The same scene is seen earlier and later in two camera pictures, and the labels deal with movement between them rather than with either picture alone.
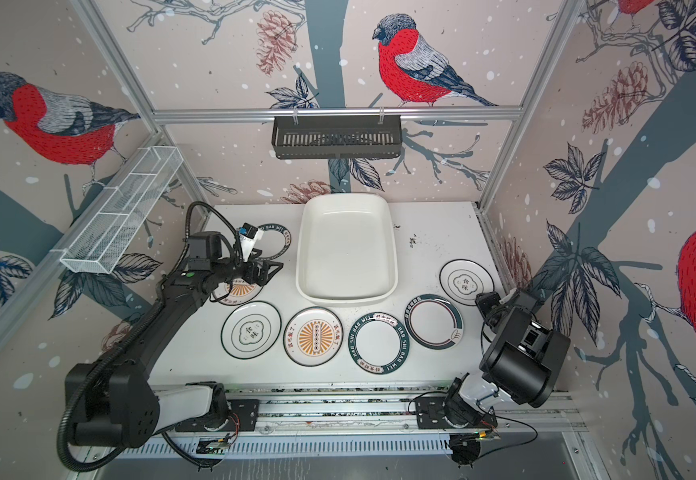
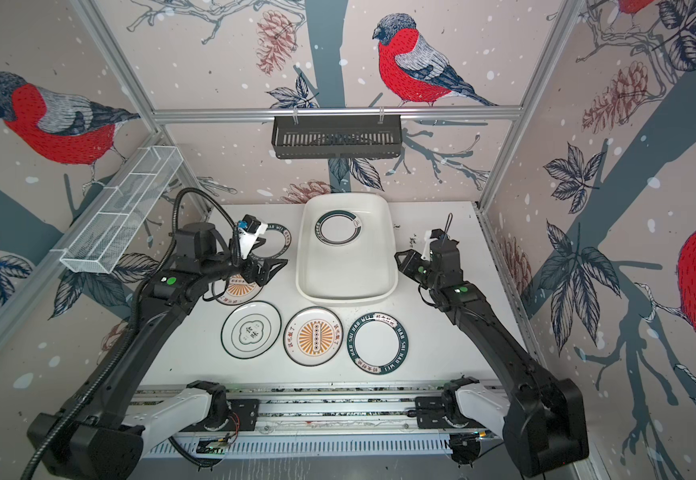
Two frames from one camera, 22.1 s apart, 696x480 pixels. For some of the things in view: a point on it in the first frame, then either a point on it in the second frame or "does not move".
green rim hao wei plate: [378, 343] does not move
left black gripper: [264, 276] does not move
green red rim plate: [434, 321] to [338, 227]
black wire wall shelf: [319, 137] does not move
